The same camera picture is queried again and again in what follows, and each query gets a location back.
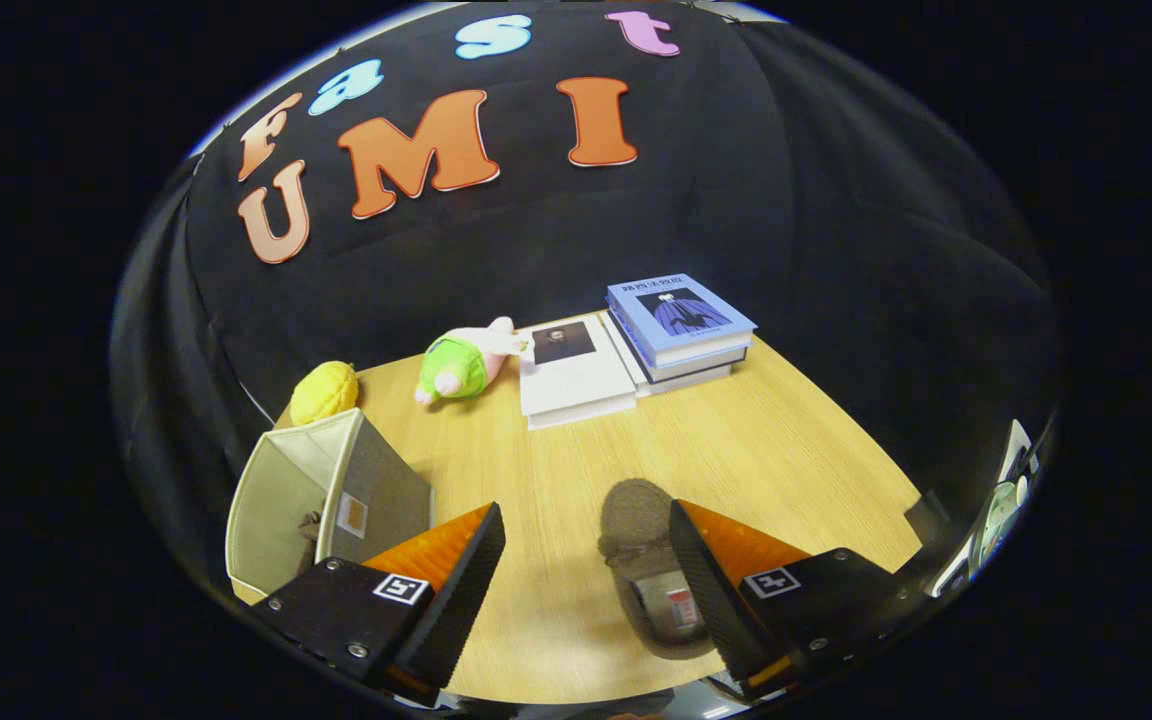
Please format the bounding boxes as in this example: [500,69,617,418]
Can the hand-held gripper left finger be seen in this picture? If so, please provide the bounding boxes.
[248,502,507,707]

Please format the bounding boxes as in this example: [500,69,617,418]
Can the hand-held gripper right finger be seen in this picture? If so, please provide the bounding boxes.
[666,498,938,702]

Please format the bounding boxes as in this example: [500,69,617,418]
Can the white cable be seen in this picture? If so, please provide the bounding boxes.
[235,383,278,429]

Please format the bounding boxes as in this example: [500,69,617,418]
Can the blue book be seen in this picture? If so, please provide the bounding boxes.
[605,272,760,370]

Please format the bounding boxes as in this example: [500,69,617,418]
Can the grey fabric storage box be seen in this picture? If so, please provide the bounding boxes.
[225,407,436,603]

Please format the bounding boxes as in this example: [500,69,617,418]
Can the brown fuzzy shoe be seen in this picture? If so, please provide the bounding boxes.
[295,508,329,573]
[597,477,729,662]

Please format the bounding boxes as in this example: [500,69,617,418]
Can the white book with portrait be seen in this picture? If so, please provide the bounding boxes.
[516,315,640,432]

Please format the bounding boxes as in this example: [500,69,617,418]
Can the yellow plush toy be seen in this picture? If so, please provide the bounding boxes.
[289,360,361,427]

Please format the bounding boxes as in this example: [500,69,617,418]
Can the green and white plush toy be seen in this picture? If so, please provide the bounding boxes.
[413,316,529,407]

